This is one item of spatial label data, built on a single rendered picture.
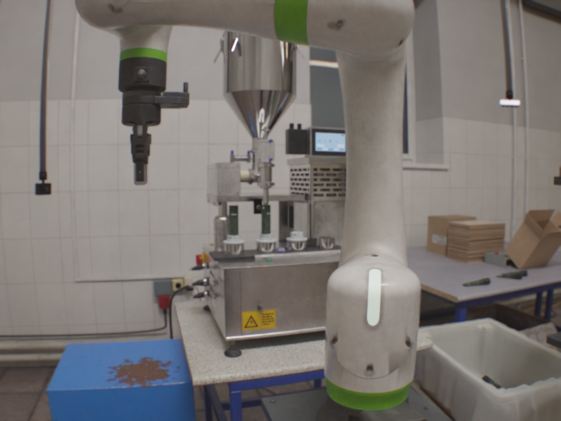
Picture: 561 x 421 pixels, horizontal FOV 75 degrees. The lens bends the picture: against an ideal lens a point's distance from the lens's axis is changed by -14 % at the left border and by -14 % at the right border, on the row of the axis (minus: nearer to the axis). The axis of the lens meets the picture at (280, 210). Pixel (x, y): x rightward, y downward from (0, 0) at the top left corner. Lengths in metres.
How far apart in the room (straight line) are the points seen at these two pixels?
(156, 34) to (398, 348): 0.66
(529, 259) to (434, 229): 0.78
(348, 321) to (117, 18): 0.56
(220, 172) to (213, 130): 1.43
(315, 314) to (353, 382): 0.82
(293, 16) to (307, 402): 0.59
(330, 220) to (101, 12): 1.13
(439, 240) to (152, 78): 2.58
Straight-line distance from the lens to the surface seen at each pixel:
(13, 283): 3.08
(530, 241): 2.65
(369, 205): 0.69
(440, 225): 3.07
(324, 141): 1.55
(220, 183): 1.48
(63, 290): 3.01
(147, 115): 0.79
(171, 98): 0.80
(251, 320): 1.31
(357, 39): 0.57
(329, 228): 1.57
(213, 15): 0.63
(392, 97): 0.70
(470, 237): 2.80
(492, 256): 2.82
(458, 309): 2.09
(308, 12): 0.57
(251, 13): 0.59
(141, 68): 0.79
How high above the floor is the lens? 1.29
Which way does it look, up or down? 5 degrees down
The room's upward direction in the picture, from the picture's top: straight up
